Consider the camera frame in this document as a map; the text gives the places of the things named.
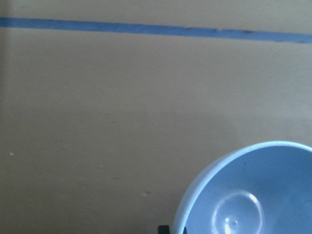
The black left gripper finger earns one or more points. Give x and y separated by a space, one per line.
163 229

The blue bowl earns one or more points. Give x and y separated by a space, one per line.
265 188

